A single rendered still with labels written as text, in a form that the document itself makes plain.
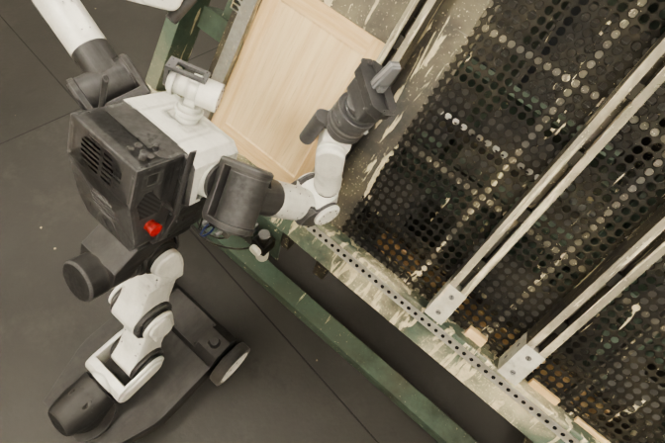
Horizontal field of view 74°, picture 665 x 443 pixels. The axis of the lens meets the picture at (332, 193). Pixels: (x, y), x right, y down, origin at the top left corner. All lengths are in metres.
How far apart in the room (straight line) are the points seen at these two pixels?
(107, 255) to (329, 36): 0.85
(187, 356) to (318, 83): 1.25
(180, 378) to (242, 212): 1.19
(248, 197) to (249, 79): 0.66
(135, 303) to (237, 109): 0.70
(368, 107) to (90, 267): 0.77
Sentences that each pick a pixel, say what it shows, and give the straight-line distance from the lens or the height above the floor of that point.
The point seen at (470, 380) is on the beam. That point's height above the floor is 0.83.
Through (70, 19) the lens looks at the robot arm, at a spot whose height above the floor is 1.42.
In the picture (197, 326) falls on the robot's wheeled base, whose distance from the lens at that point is 2.03.
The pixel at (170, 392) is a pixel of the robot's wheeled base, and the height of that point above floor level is 0.17.
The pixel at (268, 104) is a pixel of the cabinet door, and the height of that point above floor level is 1.07.
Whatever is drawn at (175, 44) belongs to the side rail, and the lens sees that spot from 1.71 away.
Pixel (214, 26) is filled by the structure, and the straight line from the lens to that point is 1.68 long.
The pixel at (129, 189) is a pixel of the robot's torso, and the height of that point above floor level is 1.37.
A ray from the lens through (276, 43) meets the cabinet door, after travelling 1.46.
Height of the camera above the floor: 2.14
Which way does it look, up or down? 56 degrees down
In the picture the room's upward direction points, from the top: 18 degrees clockwise
